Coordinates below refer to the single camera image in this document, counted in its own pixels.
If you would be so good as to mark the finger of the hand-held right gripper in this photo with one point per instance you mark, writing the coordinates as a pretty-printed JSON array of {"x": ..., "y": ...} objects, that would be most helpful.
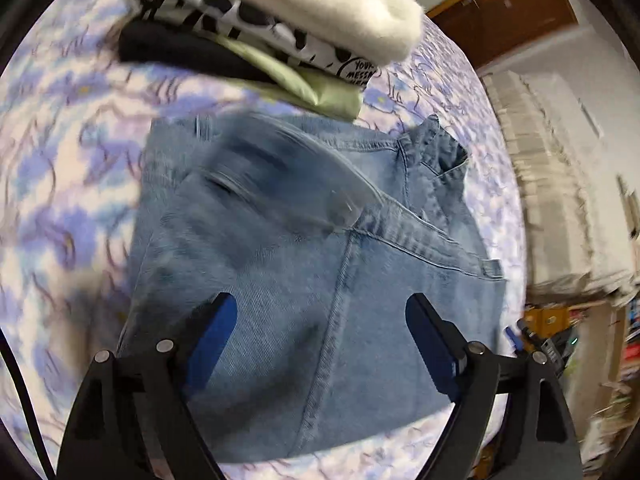
[{"x": 511, "y": 337}]

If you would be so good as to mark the bed with purple floral sheet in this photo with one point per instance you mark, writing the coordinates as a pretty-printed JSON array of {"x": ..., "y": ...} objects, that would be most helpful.
[{"x": 75, "y": 185}]

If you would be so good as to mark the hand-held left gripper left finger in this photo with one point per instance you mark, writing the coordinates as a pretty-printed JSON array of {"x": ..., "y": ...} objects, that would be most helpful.
[{"x": 215, "y": 340}]

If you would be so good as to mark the white folded sweater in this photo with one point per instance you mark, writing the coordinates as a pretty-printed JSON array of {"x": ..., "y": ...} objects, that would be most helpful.
[{"x": 350, "y": 5}]

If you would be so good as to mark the blue denim jeans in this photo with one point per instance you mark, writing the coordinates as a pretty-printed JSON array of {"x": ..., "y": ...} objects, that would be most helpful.
[{"x": 300, "y": 240}]

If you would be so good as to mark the wooden bookshelf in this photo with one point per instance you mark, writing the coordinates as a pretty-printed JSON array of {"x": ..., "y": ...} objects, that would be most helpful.
[{"x": 620, "y": 360}]

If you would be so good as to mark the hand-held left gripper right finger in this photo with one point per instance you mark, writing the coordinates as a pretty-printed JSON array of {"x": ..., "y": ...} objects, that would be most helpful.
[{"x": 430, "y": 345}]

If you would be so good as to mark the brown wooden door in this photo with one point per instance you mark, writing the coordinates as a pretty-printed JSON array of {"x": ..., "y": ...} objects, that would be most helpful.
[{"x": 510, "y": 15}]

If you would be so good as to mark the black folded garment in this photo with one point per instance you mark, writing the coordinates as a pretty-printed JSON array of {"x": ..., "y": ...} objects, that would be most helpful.
[{"x": 175, "y": 47}]

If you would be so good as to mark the black and white patterned garment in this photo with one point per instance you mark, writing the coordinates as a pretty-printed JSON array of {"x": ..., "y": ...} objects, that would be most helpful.
[{"x": 225, "y": 15}]

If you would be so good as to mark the light green folded garment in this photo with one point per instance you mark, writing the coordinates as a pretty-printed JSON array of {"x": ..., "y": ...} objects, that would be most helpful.
[{"x": 300, "y": 85}]

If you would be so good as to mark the wooden drawer cabinet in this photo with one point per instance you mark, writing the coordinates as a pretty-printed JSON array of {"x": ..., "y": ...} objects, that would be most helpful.
[{"x": 547, "y": 317}]

